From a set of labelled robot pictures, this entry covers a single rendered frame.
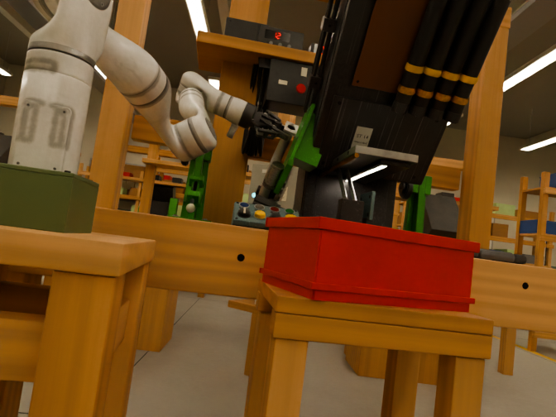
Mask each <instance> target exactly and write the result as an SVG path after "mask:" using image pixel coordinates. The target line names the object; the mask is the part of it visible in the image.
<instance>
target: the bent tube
mask: <svg viewBox="0 0 556 417"><path fill-rule="evenodd" d="M298 127H299V126H297V125H295V124H294V123H292V122H288V121H286V124H285V127H284V130H283V131H284V132H287V133H289V134H290V135H291V138H292V136H295V135H296V133H297V130H298ZM291 138H290V140H291ZM290 140H289V141H285V140H283V139H280V141H279V143H278V146H277V148H276V150H275V152H274V155H273V157H272V158H271V162H270V164H269V166H268V168H267V171H266V174H265V177H264V180H265V179H266V177H267V175H268V173H269V171H270V169H271V163H272V161H279V162H281V159H282V157H283V155H284V154H285V150H286V148H287V146H288V145H289V143H290ZM264 180H263V181H264ZM270 192H271V191H270V190H269V189H266V188H265V187H264V186H263V185H261V189H260V192H259V194H258V195H260V196H262V197H264V198H267V199H268V197H269V194H270Z"/></svg>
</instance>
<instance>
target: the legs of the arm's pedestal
mask: <svg viewBox="0 0 556 417"><path fill-rule="evenodd" d="M149 265H150V262H148V263H146V264H145V265H143V266H139V267H138V268H136V269H134V270H132V271H129V272H128V273H125V274H123V275H121V276H118V277H113V276H99V275H91V274H84V273H76V272H69V271H54V272H53V274H52V279H51V284H50V285H38V284H30V283H21V282H14V281H6V277H7V268H8V265H3V264H0V380H4V381H25V382H34V384H33V389H32V394H31V403H30V408H29V413H28V417H126V414H127V405H128V399H129V394H130V388H131V383H132V373H133V367H134V362H135V356H136V350H137V340H138V335H139V329H140V324H141V314H142V308H143V303H144V297H145V292H146V282H147V277H148V271H149Z"/></svg>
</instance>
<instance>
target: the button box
mask: <svg viewBox="0 0 556 417"><path fill-rule="evenodd" d="M240 203H246V202H235V203H234V209H233V213H232V222H231V225H235V226H241V227H247V228H259V229H265V230H269V227H266V218H270V217H271V214H272V213H279V214H280V215H281V217H282V218H283V217H285V216H286V215H287V214H293V215H295V216H296V217H299V212H298V211H297V210H293V209H292V210H293V211H294V212H293V213H287V212H286V211H285V210H286V209H287V208H278V209H279V211H272V210H271V207H275V206H271V207H270V206H264V205H262V206H264V208H263V209H258V208H256V204H249V206H248V207H243V206H241V205H240ZM241 208H246V209H249V210H250V215H249V216H248V217H243V216H241V215H239V214H238V210H239V209H241ZM257 210H261V211H263V212H265V214H266V216H265V217H264V218H256V217H255V212H256V211H257Z"/></svg>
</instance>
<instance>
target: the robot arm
mask: <svg viewBox="0 0 556 417"><path fill-rule="evenodd" d="M32 1H33V3H34V5H35V6H36V8H37V9H38V10H39V12H40V13H41V14H42V15H43V16H44V17H45V18H46V19H47V20H48V21H49V22H48V23H47V24H46V25H44V26H43V27H42V28H40V29H39V30H37V31H35V32H34V33H33V34H32V35H31V37H30V40H29V44H28V49H27V54H26V63H25V68H24V72H23V76H22V85H21V90H20V95H19V99H18V105H17V113H16V118H15V122H14V128H13V133H12V142H11V146H10V151H9V157H8V162H7V163H8V164H12V165H22V166H28V167H34V168H40V169H46V170H56V171H62V172H65V170H68V171H71V173H74V174H76V175H77V174H78V168H79V159H80V153H81V148H82V143H83V138H84V129H85V123H86V118H87V113H88V108H89V98H90V93H91V88H92V83H93V74H94V70H95V65H96V66H97V67H98V68H99V69H100V70H101V71H102V72H103V73H104V74H105V75H106V76H107V77H108V79H109V80H110V81H111V82H112V83H113V84H114V86H115V87H116V88H117V89H118V91H119V92H120V93H121V94H122V95H123V96H124V97H125V98H126V100H127V101H128V102H129V103H130V104H131V105H132V106H133V107H134V108H135V109H136V110H137V111H138V112H139V113H140V114H141V115H142V116H143V117H144V118H145V119H146V120H147V121H148V122H149V123H150V124H151V125H152V127H153V128H154V129H155V130H156V132H157V133H158V135H159V136H160V137H161V139H162V140H163V142H164V143H165V144H166V145H167V146H168V147H169V149H170V150H171V152H172V153H173V154H174V155H175V156H176V157H177V158H178V159H179V160H181V161H191V160H193V159H195V158H197V157H199V156H201V155H203V154H205V153H208V152H210V151H211V150H212V149H214V148H215V147H216V145H217V136H216V134H215V131H214V128H213V125H212V123H211V121H210V118H209V116H208V114H207V112H206V110H205V107H204V98H203V95H202V92H204V93H205V95H206V96H207V110H208V111H210V112H211V113H214V114H216V115H218V116H220V117H223V118H225V119H226V120H228V121H229V122H231V123H232V124H231V126H230V128H229V130H228V133H227V136H228V137H229V138H233V136H234V134H235V132H236V130H237V129H238V127H239V126H240V127H243V128H245V129H249V127H252V128H253V129H254V130H256V136H257V137H263V138H267V139H272V140H274V138H275V137H279V138H281V139H283V140H285V141H289V140H290V138H291V135H290V134H289V133H287V132H284V131H283V130H284V127H285V125H283V124H282V122H281V119H280V118H278V117H277V116H276V115H275V114H274V113H272V112H271V111H269V110H266V112H265V113H262V112H258V111H257V106H255V105H253V104H251V103H248V102H246V101H244V100H242V99H240V98H235V97H233V96H231V95H229V94H227V93H224V92H222V91H220V90H219V89H217V88H215V87H214V86H212V85H211V84H210V83H209V82H208V81H207V80H206V79H204V78H203V77H202V76H201V75H199V74H197V73H195V72H192V71H189V72H185V73H183V75H182V77H181V80H180V85H179V88H178V91H177V94H176V102H177V103H178V104H179V110H180V114H181V116H182V117H183V118H184V119H185V120H184V121H182V122H179V123H177V124H175V125H172V124H170V104H171V86H170V81H169V79H168V77H167V76H166V74H165V73H164V71H163V70H162V69H161V67H160V66H159V65H158V64H157V62H156V61H155V60H154V58H153V57H152V56H151V55H150V54H149V53H148V52H146V51H145V50H143V49H142V48H141V47H140V46H138V45H137V44H135V43H134V42H132V41H130V40H128V39H127V38H126V37H124V36H122V35H120V34H119V33H117V32H116V31H114V30H113V29H112V28H110V27H109V22H110V18H111V14H112V9H113V0H32ZM276 120H277V121H276ZM274 125H275V126H274ZM268 128H269V130H268ZM273 130H274V131H273ZM269 135H271V136H269Z"/></svg>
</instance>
